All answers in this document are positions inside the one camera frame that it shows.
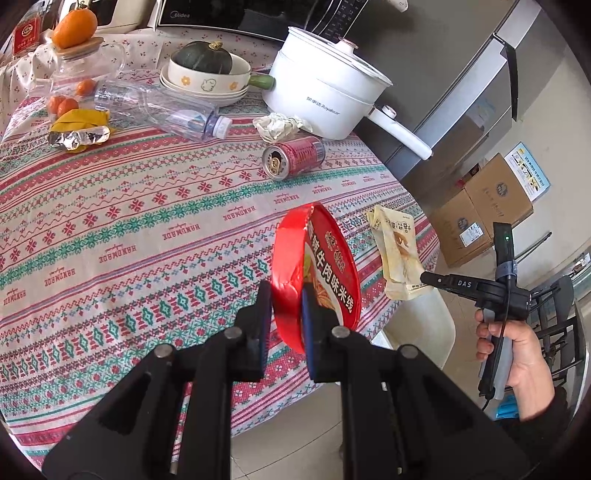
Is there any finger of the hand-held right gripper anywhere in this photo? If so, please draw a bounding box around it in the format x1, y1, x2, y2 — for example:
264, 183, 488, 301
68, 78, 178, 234
420, 271, 456, 292

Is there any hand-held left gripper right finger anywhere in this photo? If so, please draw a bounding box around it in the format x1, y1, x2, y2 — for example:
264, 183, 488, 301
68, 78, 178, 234
301, 282, 532, 480

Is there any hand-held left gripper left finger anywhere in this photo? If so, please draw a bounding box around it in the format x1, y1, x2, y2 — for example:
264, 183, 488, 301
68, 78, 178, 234
41, 279, 274, 480

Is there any beige snack packet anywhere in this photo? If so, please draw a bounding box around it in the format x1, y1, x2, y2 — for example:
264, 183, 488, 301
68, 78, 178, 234
367, 204, 435, 302

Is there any white chair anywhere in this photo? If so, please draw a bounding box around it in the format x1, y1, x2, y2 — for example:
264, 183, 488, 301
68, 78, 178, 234
383, 288, 456, 370

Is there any red instant noodle bowl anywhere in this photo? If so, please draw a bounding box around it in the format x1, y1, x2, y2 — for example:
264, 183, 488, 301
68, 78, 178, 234
270, 202, 362, 355

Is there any person's right forearm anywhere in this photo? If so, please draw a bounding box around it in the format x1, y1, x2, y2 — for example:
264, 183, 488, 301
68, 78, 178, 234
499, 388, 573, 462

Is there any person's right hand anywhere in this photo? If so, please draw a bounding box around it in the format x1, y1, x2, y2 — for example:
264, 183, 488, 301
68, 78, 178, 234
475, 309, 555, 421

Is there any cardboard box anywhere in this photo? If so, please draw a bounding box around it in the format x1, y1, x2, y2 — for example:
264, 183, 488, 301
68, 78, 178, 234
464, 154, 535, 230
429, 187, 492, 268

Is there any black metal chair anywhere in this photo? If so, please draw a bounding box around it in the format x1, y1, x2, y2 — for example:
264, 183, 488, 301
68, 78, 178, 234
526, 268, 583, 402

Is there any red drink can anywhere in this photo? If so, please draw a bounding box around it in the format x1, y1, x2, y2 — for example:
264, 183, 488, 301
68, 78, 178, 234
262, 136, 326, 181

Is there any large crumpled white tissue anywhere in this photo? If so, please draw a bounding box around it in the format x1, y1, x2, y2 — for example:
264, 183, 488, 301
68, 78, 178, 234
253, 113, 311, 141

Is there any grey refrigerator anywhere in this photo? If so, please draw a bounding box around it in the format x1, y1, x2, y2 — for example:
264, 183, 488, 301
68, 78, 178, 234
351, 0, 555, 185

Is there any white electric pot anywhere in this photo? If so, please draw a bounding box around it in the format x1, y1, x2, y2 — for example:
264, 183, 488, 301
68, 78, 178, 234
262, 51, 435, 161

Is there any white plate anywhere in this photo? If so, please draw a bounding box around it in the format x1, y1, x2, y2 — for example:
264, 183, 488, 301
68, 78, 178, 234
160, 65, 250, 102
159, 74, 247, 108

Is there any clear plastic bottle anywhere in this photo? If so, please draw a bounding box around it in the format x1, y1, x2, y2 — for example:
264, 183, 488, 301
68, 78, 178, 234
95, 80, 232, 141

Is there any white pot lid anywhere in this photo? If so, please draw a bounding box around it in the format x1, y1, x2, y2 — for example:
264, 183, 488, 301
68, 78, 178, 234
286, 25, 393, 88

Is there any dark green squash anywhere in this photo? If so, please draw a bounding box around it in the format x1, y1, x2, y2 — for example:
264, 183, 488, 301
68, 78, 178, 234
172, 41, 232, 75

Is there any yellow foil wrapper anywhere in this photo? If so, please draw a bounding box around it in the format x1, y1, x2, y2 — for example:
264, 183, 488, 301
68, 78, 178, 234
48, 108, 114, 153

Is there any white floral cloth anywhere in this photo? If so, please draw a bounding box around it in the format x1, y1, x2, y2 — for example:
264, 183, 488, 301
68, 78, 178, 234
0, 28, 296, 134

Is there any black microwave oven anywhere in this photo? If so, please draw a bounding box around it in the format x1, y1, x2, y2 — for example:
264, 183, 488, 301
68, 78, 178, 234
154, 0, 365, 44

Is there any glass jar with wooden lid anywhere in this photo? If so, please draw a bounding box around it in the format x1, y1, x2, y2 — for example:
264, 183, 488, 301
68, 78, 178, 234
48, 37, 127, 100

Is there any white air fryer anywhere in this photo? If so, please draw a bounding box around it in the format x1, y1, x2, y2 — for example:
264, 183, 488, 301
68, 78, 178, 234
60, 0, 155, 28

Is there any large orange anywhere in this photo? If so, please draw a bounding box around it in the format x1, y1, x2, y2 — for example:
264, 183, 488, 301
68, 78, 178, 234
52, 8, 99, 49

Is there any red labelled jar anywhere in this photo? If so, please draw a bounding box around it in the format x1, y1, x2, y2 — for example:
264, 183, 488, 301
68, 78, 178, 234
11, 11, 46, 56

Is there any black cable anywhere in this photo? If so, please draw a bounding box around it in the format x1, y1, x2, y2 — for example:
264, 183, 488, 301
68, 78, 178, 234
480, 272, 514, 411

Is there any wall poster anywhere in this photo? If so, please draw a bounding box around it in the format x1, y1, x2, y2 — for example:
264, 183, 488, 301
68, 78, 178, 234
504, 142, 551, 201

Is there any cream bowl with green handle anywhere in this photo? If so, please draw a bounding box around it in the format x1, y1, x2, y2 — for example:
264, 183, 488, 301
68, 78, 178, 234
167, 53, 276, 93

